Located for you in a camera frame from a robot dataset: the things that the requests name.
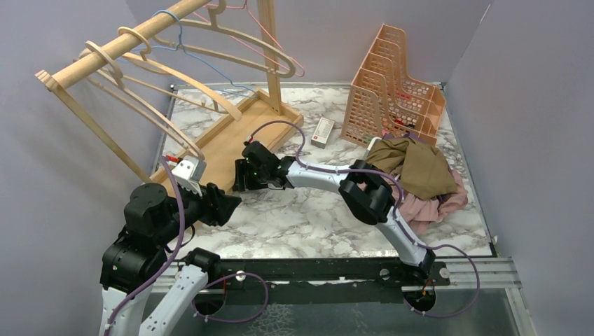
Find purple garment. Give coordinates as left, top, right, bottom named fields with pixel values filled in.
left=382, top=132, right=429, bottom=144

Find pink wire hanger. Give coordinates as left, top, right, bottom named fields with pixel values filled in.
left=192, top=0, right=305, bottom=78

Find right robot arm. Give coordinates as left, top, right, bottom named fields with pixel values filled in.
left=233, top=141, right=436, bottom=285

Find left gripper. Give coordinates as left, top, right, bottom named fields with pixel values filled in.
left=156, top=177, right=243, bottom=245

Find peach plastic file organizer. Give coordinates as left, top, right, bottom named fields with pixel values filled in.
left=340, top=24, right=446, bottom=147

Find blue wire hanger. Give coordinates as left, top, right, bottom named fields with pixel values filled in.
left=151, top=9, right=256, bottom=94

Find wooden clothes rack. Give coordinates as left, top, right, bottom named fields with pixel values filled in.
left=35, top=0, right=305, bottom=196

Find wooden hanger right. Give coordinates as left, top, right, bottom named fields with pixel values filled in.
left=153, top=1, right=305, bottom=78

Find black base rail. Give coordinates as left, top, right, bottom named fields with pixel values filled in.
left=193, top=257, right=450, bottom=307

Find small white red box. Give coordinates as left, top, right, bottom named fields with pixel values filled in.
left=310, top=118, right=335, bottom=148

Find wooden hanger leftmost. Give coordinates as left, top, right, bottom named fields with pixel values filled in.
left=79, top=41, right=205, bottom=160

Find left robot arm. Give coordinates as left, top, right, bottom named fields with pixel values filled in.
left=99, top=183, right=242, bottom=335

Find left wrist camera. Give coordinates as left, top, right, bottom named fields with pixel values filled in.
left=164, top=155, right=207, bottom=196

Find wooden hanger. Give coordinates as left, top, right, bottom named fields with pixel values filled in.
left=116, top=26, right=243, bottom=122
left=79, top=41, right=205, bottom=160
left=153, top=1, right=305, bottom=78

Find pink skirt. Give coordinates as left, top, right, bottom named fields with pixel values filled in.
left=386, top=165, right=468, bottom=234

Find brown skirt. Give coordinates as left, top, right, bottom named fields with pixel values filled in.
left=366, top=138, right=457, bottom=200

